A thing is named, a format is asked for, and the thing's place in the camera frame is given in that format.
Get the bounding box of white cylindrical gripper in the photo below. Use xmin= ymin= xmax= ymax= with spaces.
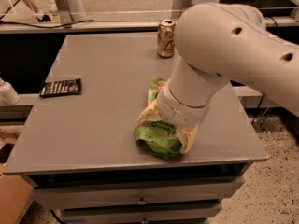
xmin=135 ymin=79 xmax=210 ymax=155

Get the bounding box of green rice chip bag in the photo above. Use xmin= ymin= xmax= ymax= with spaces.
xmin=135 ymin=77 xmax=181 ymax=159

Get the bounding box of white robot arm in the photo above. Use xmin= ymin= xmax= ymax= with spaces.
xmin=135 ymin=3 xmax=299 ymax=154

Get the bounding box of gold soda can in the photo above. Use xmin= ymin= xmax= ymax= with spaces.
xmin=157 ymin=20 xmax=176 ymax=58

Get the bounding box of upper drawer knob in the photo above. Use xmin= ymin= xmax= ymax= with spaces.
xmin=137 ymin=196 xmax=147 ymax=205

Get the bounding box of grey cabinet with drawers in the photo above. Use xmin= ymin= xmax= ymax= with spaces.
xmin=4 ymin=33 xmax=266 ymax=224

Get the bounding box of black snack bar wrapper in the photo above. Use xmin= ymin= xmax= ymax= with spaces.
xmin=39 ymin=78 xmax=81 ymax=98

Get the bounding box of white pipe at left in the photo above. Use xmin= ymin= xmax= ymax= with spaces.
xmin=0 ymin=78 xmax=21 ymax=105

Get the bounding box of cardboard box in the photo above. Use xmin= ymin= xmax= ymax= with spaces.
xmin=0 ymin=130 xmax=34 ymax=224

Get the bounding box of left metal bracket post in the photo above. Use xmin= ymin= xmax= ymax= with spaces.
xmin=55 ymin=0 xmax=72 ymax=24

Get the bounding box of black cable on rail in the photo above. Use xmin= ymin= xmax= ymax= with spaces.
xmin=0 ymin=19 xmax=96 ymax=29

